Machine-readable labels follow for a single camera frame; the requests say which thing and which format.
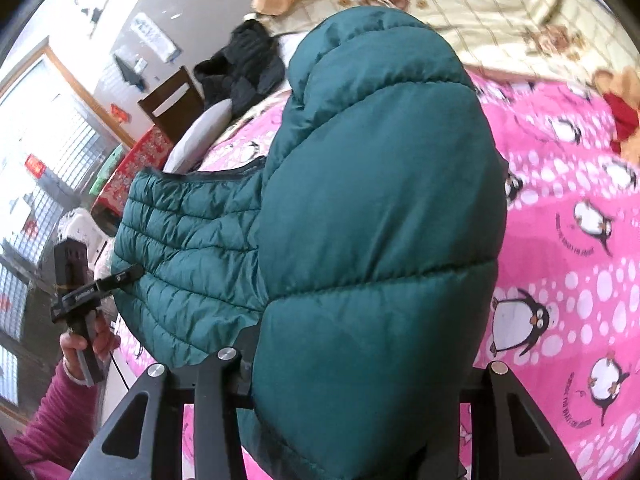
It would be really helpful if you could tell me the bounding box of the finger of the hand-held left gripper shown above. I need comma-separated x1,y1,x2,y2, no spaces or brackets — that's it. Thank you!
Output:
96,264,144,295

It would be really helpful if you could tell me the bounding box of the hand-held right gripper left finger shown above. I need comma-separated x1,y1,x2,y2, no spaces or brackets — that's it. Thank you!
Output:
69,324,262,480

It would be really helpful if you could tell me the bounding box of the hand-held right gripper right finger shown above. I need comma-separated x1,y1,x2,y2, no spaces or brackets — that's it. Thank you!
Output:
450,360,583,480

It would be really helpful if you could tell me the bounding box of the dark green puffer jacket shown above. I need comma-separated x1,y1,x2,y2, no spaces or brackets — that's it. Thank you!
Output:
109,7,510,480

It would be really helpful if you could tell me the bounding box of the person's left forearm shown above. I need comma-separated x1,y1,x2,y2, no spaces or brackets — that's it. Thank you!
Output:
9,360,103,480

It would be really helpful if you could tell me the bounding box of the person's left hand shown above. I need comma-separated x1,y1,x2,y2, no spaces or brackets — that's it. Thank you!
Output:
59,305,122,387

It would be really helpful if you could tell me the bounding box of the white plastic appliance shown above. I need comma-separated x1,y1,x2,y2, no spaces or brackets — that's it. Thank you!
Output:
59,206,111,263

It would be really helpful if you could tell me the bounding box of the red patterned box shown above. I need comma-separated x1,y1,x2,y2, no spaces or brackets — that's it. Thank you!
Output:
91,125,175,213

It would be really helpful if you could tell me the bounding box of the white pillow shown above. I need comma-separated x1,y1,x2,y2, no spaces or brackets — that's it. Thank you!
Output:
164,99,235,173

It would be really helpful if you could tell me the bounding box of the pink penguin print bedsheet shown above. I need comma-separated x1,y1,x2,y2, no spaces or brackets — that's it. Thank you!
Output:
112,72,640,480

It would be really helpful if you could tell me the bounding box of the brown wooden chair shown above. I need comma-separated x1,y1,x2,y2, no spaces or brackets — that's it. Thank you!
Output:
137,65,207,142

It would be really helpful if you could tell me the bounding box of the black knit garment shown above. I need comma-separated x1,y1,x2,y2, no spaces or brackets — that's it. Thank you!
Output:
192,19,290,117

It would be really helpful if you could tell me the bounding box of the yellow plush bear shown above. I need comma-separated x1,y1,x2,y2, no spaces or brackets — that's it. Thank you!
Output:
594,66,640,162

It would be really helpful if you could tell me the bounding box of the cream floral quilt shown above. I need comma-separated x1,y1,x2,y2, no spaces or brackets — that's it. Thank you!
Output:
265,0,640,92

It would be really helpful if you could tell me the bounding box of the window with wooden frame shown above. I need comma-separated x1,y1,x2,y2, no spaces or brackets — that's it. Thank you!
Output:
0,42,138,411

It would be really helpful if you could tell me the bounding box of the dark wall hanging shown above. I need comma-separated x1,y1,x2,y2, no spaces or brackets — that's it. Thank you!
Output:
114,54,147,88

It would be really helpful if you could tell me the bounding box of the white wall paper notice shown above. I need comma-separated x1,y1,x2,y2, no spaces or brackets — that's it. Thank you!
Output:
131,14,181,64

